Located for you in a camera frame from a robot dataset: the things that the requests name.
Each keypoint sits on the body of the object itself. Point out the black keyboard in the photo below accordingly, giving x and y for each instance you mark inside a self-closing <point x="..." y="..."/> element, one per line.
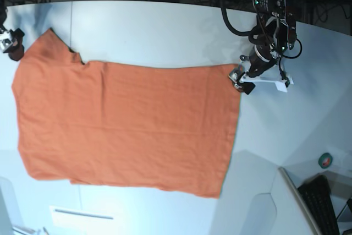
<point x="316" y="195"/>

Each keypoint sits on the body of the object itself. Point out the orange t-shirt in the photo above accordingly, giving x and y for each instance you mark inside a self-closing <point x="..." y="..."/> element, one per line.
<point x="105" y="123"/>

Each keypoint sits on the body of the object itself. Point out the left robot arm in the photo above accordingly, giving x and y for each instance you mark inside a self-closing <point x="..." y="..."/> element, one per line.
<point x="273" y="34"/>

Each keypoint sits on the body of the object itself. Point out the green tape roll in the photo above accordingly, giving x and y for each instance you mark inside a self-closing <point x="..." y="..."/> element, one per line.
<point x="325" y="160"/>

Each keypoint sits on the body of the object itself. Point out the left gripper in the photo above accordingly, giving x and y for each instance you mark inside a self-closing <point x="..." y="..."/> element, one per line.
<point x="251" y="70"/>

